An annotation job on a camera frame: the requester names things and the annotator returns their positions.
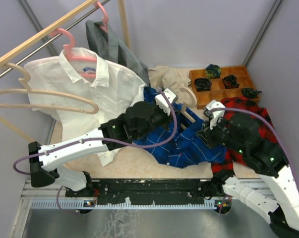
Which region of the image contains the beige hanger front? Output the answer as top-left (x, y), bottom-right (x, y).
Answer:
top-left (180, 87), bottom-right (197, 123)

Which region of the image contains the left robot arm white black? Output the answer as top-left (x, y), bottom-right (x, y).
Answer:
top-left (29, 102), bottom-right (177, 197)

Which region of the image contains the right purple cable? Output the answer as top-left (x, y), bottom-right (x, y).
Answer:
top-left (208, 107), bottom-right (299, 238)

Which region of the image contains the black rolled cloth middle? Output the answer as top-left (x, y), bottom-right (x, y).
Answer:
top-left (223, 75), bottom-right (239, 89)

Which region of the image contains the metal hanging rod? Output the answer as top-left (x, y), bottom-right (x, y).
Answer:
top-left (0, 0), bottom-right (99, 79)

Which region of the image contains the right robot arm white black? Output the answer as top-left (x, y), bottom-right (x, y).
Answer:
top-left (198, 108), bottom-right (299, 238)

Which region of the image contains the beige shirt on table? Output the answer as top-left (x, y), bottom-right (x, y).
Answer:
top-left (149, 65), bottom-right (193, 103)

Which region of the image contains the green blue rolled cloth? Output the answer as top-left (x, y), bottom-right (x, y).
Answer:
top-left (205, 64), bottom-right (222, 79)

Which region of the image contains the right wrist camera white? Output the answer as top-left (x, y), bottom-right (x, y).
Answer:
top-left (203, 100), bottom-right (225, 130)

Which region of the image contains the blue plaid shirt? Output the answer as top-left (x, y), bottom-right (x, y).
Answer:
top-left (133, 87), bottom-right (226, 168)

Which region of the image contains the red black plaid shirt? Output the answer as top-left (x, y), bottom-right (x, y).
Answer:
top-left (211, 97), bottom-right (277, 175)

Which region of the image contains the pink hanger under white shirt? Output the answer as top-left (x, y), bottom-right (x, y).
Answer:
top-left (50, 28), bottom-right (102, 84)

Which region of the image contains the beige hanger back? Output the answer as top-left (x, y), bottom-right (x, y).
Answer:
top-left (0, 63), bottom-right (99, 115)

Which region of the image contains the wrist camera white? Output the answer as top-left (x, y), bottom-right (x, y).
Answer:
top-left (155, 89), bottom-right (178, 115)
top-left (203, 100), bottom-right (225, 130)

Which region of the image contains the dark rolled cloth right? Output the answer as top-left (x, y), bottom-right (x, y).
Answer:
top-left (241, 88), bottom-right (262, 99)

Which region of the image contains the black rolled cloth left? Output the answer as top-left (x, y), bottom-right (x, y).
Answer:
top-left (194, 78), bottom-right (212, 92)

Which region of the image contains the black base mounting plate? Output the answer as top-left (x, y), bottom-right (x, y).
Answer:
top-left (65, 178), bottom-right (217, 205)

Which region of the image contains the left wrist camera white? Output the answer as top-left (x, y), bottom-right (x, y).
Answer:
top-left (155, 89), bottom-right (178, 115)

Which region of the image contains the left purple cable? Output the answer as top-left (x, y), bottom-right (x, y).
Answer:
top-left (12, 89), bottom-right (178, 215)

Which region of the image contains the black rolled cloth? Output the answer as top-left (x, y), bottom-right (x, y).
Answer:
top-left (223, 75), bottom-right (239, 89)
top-left (194, 78), bottom-right (212, 92)

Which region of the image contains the purple cable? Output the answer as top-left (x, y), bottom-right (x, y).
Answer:
top-left (208, 107), bottom-right (299, 238)
top-left (12, 89), bottom-right (178, 215)

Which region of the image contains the grey shirt on hanger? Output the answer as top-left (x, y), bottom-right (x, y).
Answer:
top-left (85, 20), bottom-right (151, 87)

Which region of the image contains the pink hanger under grey shirt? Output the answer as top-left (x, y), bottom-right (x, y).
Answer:
top-left (94, 0), bottom-right (109, 33)

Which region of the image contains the white shirt on hanger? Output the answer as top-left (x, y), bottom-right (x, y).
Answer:
top-left (23, 47), bottom-right (147, 167)

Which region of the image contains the wooden clothes rack frame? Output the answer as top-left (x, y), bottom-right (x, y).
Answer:
top-left (0, 0), bottom-right (131, 142)

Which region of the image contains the beige hanger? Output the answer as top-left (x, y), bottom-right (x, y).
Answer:
top-left (0, 63), bottom-right (99, 115)
top-left (180, 87), bottom-right (197, 123)

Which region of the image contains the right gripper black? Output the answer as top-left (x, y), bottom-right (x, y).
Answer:
top-left (194, 114), bottom-right (245, 154)

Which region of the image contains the aluminium rail with cable duct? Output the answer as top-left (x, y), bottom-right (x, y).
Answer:
top-left (20, 178), bottom-right (290, 210)

